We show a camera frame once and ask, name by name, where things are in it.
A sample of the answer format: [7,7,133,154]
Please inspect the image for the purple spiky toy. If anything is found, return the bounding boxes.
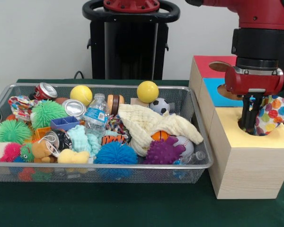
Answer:
[142,136,186,166]

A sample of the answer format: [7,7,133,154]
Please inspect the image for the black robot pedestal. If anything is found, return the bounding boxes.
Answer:
[82,0,180,80]

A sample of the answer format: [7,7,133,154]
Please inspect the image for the red drink can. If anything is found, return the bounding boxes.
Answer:
[34,82,58,100]

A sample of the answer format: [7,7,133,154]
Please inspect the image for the dark green tablecloth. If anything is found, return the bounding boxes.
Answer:
[0,79,284,227]

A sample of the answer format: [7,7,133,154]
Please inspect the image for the cream waffle cloth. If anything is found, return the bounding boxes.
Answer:
[118,104,204,157]

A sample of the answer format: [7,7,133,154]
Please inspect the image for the brown striped wooden burger toy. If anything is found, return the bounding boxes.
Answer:
[106,94,125,114]

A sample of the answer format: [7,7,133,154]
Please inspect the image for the blue spiky ball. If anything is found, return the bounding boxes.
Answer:
[93,141,138,165]

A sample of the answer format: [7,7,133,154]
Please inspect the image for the wooden box with three holes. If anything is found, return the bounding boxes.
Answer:
[188,55,284,200]

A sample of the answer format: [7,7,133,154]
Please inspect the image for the smooth yellow ball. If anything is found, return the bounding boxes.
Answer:
[136,80,160,104]

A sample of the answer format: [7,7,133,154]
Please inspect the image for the green spiky ball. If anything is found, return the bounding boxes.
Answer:
[0,119,33,145]
[30,99,69,130]

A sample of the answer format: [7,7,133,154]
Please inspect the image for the small soccer ball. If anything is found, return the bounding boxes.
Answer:
[149,97,171,116]

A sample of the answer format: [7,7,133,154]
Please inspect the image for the yellow tennis-seam ball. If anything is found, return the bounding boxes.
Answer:
[70,85,93,106]

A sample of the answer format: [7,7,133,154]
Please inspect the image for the silver drink can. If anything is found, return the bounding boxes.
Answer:
[61,98,88,121]

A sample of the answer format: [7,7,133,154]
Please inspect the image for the multicoloured patterned cloth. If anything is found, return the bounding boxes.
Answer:
[242,95,284,137]

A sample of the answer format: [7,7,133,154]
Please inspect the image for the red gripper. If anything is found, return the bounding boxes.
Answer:
[224,66,284,130]

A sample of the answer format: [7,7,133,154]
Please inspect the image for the clear mesh bin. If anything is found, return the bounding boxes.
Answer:
[0,82,214,184]

